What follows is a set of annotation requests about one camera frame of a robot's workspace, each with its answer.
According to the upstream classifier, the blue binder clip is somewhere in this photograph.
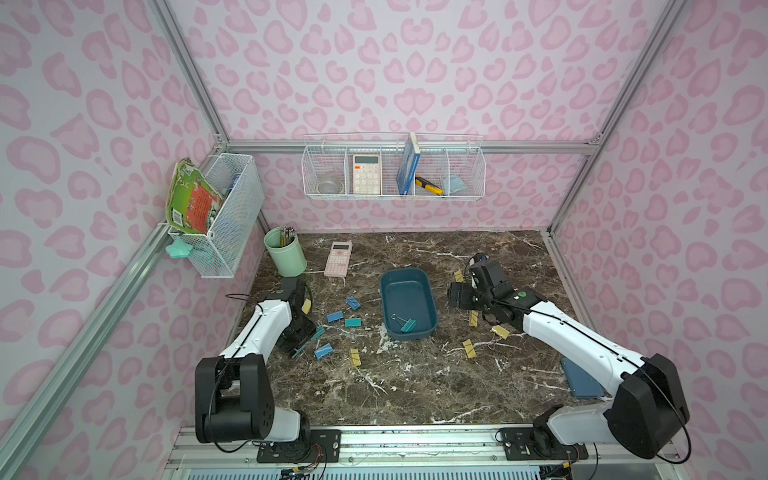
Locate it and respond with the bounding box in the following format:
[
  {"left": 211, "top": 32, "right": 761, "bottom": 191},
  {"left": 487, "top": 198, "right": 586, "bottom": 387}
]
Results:
[
  {"left": 314, "top": 343, "right": 333, "bottom": 360},
  {"left": 326, "top": 311, "right": 345, "bottom": 323},
  {"left": 346, "top": 296, "right": 361, "bottom": 311}
]

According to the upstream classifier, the yellow binder clip mid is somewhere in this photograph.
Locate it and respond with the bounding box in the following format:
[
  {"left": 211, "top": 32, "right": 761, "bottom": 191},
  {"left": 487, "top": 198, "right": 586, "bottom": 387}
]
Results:
[{"left": 468, "top": 310, "right": 479, "bottom": 327}]

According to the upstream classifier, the yellow binder clip table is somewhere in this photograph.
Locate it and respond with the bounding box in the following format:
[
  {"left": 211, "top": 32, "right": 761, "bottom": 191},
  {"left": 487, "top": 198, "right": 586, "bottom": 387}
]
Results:
[
  {"left": 349, "top": 348, "right": 362, "bottom": 368},
  {"left": 462, "top": 339, "right": 477, "bottom": 359}
]

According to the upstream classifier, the teal plastic storage box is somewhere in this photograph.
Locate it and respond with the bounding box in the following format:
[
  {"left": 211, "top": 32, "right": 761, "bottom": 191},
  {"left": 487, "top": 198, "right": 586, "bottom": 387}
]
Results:
[{"left": 380, "top": 268, "right": 438, "bottom": 341}]

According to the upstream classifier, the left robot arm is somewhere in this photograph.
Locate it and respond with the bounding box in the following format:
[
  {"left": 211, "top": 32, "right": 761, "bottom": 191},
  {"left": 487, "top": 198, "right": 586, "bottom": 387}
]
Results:
[{"left": 195, "top": 277, "right": 316, "bottom": 446}]

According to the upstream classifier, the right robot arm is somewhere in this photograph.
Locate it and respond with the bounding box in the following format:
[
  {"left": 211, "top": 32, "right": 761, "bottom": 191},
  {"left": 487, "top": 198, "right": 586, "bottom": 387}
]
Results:
[{"left": 447, "top": 254, "right": 690, "bottom": 460}]

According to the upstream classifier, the pink calculator on table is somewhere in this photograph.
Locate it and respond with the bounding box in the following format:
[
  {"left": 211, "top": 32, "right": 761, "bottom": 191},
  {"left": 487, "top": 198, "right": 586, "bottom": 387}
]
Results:
[{"left": 324, "top": 241, "right": 352, "bottom": 278}]

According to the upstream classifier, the mint green pen cup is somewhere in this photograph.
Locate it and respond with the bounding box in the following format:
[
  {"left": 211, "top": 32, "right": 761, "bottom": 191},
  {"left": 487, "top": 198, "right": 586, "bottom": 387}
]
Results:
[{"left": 264, "top": 226, "right": 307, "bottom": 278}]

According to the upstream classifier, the light blue cloth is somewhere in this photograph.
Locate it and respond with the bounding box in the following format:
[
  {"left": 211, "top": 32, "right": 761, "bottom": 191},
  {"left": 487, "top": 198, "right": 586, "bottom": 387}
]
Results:
[{"left": 445, "top": 174, "right": 467, "bottom": 196}]

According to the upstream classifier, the white mesh side basket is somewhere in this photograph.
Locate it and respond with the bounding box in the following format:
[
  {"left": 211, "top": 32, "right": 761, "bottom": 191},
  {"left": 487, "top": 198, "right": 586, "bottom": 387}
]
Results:
[{"left": 168, "top": 153, "right": 265, "bottom": 278}]

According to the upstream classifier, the yellow black utility knife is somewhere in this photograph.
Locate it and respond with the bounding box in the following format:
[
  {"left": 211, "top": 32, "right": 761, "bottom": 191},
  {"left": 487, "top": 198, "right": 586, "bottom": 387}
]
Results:
[{"left": 415, "top": 176, "right": 444, "bottom": 196}]

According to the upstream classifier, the blue notebook on table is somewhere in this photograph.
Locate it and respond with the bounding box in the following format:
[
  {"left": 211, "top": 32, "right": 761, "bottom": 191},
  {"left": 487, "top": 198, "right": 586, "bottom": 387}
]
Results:
[{"left": 561, "top": 358, "right": 605, "bottom": 400}]

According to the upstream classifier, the clear tape roll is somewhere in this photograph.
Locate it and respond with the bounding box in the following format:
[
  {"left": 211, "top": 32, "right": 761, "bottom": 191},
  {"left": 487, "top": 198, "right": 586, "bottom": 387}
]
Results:
[{"left": 316, "top": 174, "right": 345, "bottom": 195}]

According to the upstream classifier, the mint star hook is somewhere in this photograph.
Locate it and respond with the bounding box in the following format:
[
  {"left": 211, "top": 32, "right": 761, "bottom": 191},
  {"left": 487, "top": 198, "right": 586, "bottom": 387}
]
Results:
[{"left": 165, "top": 236, "right": 194, "bottom": 259}]

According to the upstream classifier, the blue book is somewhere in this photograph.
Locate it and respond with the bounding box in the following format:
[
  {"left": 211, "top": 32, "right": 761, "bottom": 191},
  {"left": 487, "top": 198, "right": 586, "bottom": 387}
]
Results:
[{"left": 396, "top": 132, "right": 421, "bottom": 196}]

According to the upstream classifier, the green red booklet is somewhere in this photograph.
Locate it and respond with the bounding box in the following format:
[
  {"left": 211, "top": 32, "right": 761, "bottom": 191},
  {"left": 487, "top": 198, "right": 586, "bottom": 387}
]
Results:
[{"left": 165, "top": 158, "right": 224, "bottom": 235}]

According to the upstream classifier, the white orange calculator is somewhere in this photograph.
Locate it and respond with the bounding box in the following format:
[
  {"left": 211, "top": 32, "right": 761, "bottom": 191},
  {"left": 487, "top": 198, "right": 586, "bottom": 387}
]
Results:
[{"left": 352, "top": 153, "right": 382, "bottom": 196}]

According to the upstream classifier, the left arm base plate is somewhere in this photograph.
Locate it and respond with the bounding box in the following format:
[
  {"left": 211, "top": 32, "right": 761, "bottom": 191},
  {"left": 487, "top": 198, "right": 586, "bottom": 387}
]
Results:
[{"left": 256, "top": 429, "right": 342, "bottom": 464}]

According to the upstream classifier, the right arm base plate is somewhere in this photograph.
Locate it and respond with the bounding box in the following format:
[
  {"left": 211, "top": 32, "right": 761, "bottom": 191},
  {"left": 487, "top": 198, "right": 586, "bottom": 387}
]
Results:
[{"left": 495, "top": 426, "right": 589, "bottom": 462}]

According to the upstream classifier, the white wire wall basket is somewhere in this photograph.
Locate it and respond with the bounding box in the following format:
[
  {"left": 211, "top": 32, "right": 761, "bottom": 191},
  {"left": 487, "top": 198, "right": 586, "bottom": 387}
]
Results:
[{"left": 301, "top": 133, "right": 486, "bottom": 201}]

